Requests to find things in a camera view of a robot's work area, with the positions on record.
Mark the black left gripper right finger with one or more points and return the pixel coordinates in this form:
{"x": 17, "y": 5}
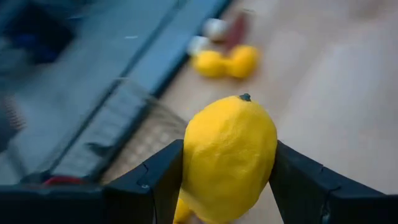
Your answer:
{"x": 298, "y": 186}

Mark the white garlic bulb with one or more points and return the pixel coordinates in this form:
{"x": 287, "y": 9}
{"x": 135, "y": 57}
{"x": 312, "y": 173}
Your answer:
{"x": 197, "y": 45}
{"x": 214, "y": 28}

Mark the yellow lemon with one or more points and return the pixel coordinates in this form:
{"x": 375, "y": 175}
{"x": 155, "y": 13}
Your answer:
{"x": 244, "y": 60}
{"x": 183, "y": 213}
{"x": 210, "y": 63}
{"x": 227, "y": 155}

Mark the red chilli pepper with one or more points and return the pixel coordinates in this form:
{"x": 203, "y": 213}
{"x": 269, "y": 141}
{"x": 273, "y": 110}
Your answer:
{"x": 237, "y": 31}

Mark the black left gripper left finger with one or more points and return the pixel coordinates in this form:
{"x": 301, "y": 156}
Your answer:
{"x": 164, "y": 174}

